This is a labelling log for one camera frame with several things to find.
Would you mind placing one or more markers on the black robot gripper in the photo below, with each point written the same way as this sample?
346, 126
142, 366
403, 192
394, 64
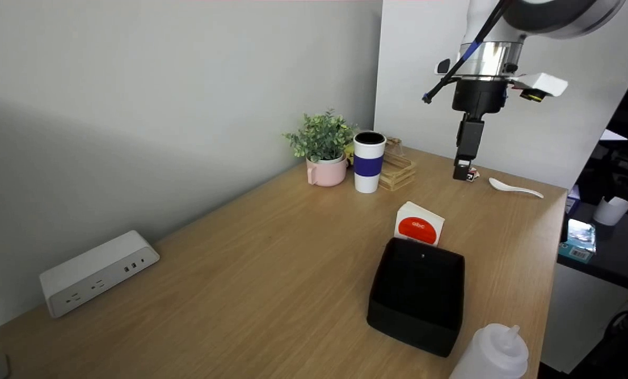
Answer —
477, 97

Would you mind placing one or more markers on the white book with red circle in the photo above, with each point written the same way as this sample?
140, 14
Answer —
418, 224

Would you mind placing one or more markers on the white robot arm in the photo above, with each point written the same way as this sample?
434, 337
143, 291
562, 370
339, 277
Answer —
488, 61

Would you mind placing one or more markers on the black open box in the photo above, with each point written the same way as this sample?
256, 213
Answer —
418, 296

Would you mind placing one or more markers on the white power strip box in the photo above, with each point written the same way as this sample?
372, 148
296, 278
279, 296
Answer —
94, 273

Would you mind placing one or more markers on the white plastic spoon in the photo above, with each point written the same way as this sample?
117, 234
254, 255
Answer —
505, 187

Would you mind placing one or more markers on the white cup with blue band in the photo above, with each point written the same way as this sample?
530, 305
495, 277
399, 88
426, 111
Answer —
366, 160

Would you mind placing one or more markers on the blue device on side table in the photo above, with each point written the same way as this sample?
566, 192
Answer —
579, 240

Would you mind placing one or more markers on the green plant in pink mug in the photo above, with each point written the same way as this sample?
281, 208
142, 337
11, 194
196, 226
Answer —
323, 144

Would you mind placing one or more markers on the white squeeze bottle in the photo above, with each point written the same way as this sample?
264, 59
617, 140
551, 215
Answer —
494, 352

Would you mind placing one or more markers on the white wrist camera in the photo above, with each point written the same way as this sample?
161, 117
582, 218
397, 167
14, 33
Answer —
535, 87

